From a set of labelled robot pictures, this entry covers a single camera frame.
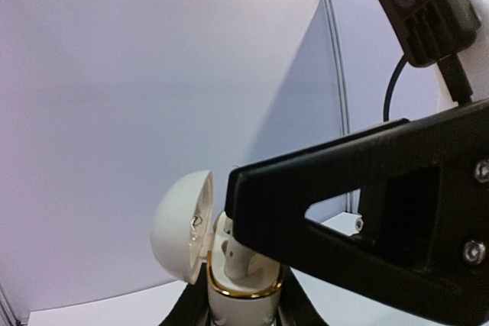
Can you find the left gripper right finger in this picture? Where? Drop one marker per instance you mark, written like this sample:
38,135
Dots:
295,307

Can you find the white earbud charging case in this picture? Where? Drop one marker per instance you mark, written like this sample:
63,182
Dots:
243,286

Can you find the left aluminium frame post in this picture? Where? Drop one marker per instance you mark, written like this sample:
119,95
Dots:
339,67

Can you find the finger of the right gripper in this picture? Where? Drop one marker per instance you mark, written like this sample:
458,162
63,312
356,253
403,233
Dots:
395,213

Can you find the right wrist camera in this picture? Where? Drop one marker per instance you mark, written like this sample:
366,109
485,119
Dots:
449,34

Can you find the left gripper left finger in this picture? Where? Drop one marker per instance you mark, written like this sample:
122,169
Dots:
191,308

